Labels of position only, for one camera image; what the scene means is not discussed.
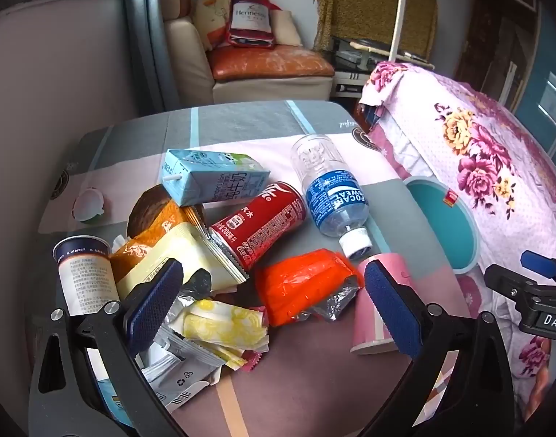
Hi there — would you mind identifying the teal door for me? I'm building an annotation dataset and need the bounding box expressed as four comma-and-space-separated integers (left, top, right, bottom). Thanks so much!
510, 0, 556, 160

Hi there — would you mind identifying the white medicine box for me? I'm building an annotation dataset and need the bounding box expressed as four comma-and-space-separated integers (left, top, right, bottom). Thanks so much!
84, 348, 126, 426

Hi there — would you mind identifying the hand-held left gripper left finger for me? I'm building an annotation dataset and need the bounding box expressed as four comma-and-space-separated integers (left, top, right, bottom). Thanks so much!
30, 257, 188, 437

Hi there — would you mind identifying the teal trash bin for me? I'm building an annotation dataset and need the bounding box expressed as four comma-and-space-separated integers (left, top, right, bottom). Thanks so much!
403, 175, 481, 276

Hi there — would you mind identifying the pink floral bedspread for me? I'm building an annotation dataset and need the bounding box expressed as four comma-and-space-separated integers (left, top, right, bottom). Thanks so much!
355, 60, 556, 401

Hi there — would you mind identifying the white pole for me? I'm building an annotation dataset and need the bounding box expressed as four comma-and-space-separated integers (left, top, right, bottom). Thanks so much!
389, 0, 408, 62

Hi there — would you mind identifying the pale yellow wrapper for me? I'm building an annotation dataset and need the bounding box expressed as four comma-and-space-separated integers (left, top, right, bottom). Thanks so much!
115, 223, 250, 301

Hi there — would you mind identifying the orange seat cushion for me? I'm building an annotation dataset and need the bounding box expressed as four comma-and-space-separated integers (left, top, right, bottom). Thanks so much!
208, 44, 335, 80

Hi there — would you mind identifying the red cola can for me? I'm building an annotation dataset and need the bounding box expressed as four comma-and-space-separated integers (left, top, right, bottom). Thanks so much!
208, 181, 309, 271

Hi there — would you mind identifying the pink paper cup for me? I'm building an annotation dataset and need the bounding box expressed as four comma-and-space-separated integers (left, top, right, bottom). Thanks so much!
350, 252, 413, 356

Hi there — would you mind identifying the orange snack bag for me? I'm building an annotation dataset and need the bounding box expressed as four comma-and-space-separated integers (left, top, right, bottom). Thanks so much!
109, 198, 206, 283

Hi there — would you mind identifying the brown snack packet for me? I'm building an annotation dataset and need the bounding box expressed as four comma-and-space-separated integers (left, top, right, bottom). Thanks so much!
126, 186, 172, 237

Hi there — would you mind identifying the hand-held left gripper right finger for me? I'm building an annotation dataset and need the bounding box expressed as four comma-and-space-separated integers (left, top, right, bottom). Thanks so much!
351, 259, 529, 437

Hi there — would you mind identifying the white eggshell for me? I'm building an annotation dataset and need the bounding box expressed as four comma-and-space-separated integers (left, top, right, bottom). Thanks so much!
72, 186, 107, 223

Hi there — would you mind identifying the leopard print cloth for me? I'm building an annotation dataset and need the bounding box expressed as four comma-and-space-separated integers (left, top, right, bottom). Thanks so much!
312, 0, 439, 62

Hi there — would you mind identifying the wooden cabinet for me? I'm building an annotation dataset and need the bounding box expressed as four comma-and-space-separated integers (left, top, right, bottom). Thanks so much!
455, 0, 543, 110

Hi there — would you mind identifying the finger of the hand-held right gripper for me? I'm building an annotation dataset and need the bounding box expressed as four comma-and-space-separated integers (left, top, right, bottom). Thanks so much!
484, 264, 556, 315
520, 249, 556, 283

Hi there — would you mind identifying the blue milk carton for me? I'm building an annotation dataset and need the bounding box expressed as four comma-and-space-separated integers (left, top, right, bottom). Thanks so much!
161, 148, 272, 208

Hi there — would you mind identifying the silver white wrapper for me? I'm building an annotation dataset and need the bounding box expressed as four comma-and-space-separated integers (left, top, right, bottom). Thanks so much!
142, 296, 229, 413

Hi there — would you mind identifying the yellow cartoon pillow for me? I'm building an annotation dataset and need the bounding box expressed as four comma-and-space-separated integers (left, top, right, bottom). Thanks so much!
192, 0, 235, 52

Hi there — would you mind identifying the yellow printed wrapper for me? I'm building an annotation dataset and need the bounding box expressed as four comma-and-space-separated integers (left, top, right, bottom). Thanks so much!
182, 298, 270, 369

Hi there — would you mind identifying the beige pillow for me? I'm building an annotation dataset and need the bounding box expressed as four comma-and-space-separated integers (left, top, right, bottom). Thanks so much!
269, 9, 303, 47

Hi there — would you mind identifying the white cup with dark rim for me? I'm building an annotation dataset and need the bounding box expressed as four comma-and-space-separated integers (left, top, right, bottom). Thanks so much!
52, 235, 122, 317

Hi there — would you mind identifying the orange foil wrapper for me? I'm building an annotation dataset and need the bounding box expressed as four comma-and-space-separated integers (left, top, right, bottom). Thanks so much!
254, 248, 361, 327

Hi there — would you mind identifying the grey pink checked tablecloth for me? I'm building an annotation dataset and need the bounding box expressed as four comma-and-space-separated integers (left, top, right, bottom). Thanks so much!
37, 100, 474, 437

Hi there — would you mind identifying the cream leather sofa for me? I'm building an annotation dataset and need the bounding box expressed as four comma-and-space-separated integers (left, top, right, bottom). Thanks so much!
161, 0, 335, 105

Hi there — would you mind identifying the bottle shaped pillow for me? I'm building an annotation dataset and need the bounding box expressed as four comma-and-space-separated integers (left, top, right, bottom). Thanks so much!
226, 0, 283, 51

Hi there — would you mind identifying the clear bottle with blue label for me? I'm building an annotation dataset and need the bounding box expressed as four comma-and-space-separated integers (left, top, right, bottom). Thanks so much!
290, 134, 373, 260

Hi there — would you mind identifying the red snack wrapper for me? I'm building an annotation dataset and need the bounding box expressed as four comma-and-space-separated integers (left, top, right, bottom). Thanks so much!
239, 348, 263, 373

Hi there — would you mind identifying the black audio equipment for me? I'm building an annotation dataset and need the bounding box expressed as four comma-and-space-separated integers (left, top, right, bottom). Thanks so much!
330, 36, 436, 98

